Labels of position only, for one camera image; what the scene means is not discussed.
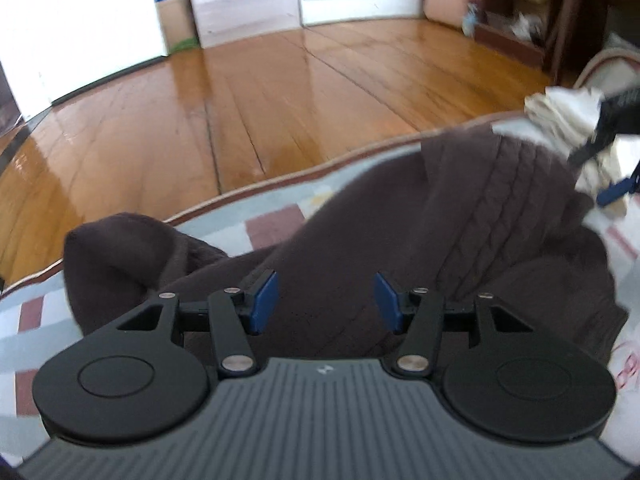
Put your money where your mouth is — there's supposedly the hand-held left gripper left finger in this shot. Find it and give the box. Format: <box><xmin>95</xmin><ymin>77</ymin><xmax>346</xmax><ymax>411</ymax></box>
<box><xmin>117</xmin><ymin>269</ymin><xmax>279</xmax><ymax>379</ymax></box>

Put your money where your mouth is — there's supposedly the dark wooden shelf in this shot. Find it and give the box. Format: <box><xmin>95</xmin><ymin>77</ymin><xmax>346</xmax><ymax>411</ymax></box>
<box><xmin>472</xmin><ymin>0</ymin><xmax>568</xmax><ymax>70</ymax></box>

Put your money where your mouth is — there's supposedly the cream white garment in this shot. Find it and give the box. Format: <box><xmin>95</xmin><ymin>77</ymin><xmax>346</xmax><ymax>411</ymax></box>
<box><xmin>492</xmin><ymin>85</ymin><xmax>640</xmax><ymax>211</ymax></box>

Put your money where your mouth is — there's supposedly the checkered mat with brown border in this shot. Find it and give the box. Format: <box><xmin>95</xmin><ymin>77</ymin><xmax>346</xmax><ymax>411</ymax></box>
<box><xmin>0</xmin><ymin>45</ymin><xmax>640</xmax><ymax>461</ymax></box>

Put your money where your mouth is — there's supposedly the pink storage box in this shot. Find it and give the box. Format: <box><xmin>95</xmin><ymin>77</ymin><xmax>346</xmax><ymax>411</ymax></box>
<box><xmin>424</xmin><ymin>0</ymin><xmax>472</xmax><ymax>28</ymax></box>

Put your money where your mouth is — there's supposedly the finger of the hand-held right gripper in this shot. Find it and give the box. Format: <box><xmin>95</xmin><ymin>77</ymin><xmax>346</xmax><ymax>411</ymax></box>
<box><xmin>567</xmin><ymin>87</ymin><xmax>640</xmax><ymax>167</ymax></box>
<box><xmin>596</xmin><ymin>162</ymin><xmax>640</xmax><ymax>208</ymax></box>

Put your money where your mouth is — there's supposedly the cardboard box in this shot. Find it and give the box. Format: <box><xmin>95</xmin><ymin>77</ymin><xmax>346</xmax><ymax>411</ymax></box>
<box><xmin>157</xmin><ymin>0</ymin><xmax>201</xmax><ymax>53</ymax></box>

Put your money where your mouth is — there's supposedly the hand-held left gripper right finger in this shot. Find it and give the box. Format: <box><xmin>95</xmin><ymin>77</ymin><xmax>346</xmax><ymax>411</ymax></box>
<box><xmin>375</xmin><ymin>272</ymin><xmax>536</xmax><ymax>380</ymax></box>

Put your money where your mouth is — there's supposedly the white item on shelf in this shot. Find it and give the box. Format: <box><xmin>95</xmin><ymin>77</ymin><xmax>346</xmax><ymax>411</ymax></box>
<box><xmin>509</xmin><ymin>12</ymin><xmax>545</xmax><ymax>41</ymax></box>

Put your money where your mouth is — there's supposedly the small light blue bottle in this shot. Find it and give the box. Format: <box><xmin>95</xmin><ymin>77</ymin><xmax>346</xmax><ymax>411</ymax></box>
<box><xmin>462</xmin><ymin>2</ymin><xmax>482</xmax><ymax>37</ymax></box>

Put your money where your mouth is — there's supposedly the dark brown knit sweater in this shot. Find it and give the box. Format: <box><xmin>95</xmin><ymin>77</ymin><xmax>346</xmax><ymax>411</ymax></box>
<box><xmin>62</xmin><ymin>127</ymin><xmax>630</xmax><ymax>361</ymax></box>

